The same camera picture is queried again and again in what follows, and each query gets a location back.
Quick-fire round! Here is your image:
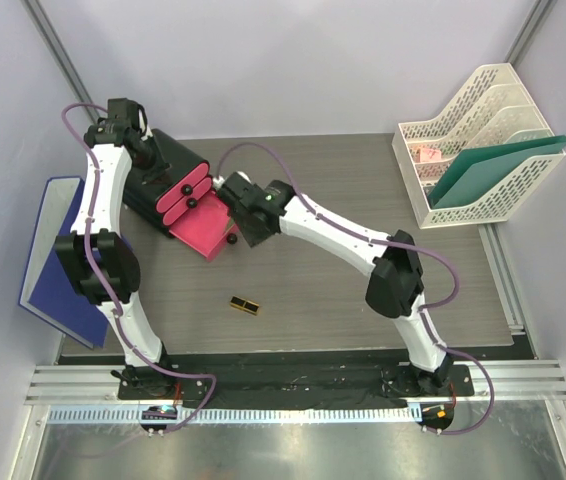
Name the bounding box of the black drawer organizer cabinet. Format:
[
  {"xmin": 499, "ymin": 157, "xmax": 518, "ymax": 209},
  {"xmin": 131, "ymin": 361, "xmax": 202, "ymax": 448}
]
[{"xmin": 123, "ymin": 129, "xmax": 212, "ymax": 237}]

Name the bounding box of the blue binder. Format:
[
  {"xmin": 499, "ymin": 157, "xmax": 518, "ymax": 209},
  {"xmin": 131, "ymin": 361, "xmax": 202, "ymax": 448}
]
[{"xmin": 19, "ymin": 176, "xmax": 108, "ymax": 349}]

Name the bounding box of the pink drawer front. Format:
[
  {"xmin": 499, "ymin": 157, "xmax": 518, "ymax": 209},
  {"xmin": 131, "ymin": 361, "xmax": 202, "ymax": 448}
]
[{"xmin": 169, "ymin": 191, "xmax": 239, "ymax": 262}]

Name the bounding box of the green folder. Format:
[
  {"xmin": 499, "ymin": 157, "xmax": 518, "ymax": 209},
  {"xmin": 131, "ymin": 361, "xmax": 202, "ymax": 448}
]
[{"xmin": 428, "ymin": 135, "xmax": 566, "ymax": 209}]

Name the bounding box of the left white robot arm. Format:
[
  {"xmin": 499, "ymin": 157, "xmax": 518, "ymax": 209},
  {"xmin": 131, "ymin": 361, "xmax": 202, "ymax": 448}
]
[{"xmin": 54, "ymin": 98, "xmax": 176, "ymax": 399}]

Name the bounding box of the aluminium rail frame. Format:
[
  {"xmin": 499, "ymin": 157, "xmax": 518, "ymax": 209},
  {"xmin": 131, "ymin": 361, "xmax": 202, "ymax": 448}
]
[{"xmin": 26, "ymin": 360, "xmax": 566, "ymax": 410}]

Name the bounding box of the pink paper note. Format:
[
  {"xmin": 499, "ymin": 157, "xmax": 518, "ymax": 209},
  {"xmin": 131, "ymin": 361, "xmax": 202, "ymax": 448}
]
[{"xmin": 416, "ymin": 146, "xmax": 442, "ymax": 164}]

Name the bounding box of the slotted cable duct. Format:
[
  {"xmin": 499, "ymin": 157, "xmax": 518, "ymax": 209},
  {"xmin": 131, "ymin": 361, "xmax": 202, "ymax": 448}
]
[{"xmin": 48, "ymin": 403, "xmax": 422, "ymax": 425}]

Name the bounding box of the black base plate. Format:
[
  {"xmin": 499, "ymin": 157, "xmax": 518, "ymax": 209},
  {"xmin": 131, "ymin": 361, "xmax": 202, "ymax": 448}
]
[{"xmin": 116, "ymin": 352, "xmax": 475, "ymax": 401}]

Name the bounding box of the white mesh file rack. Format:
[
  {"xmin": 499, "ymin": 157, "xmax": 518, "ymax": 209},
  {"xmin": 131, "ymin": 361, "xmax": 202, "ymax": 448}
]
[{"xmin": 392, "ymin": 63, "xmax": 566, "ymax": 229}]

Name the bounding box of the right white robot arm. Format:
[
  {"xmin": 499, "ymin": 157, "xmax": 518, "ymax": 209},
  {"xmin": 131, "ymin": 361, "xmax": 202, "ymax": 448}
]
[{"xmin": 213, "ymin": 172, "xmax": 453, "ymax": 395}]

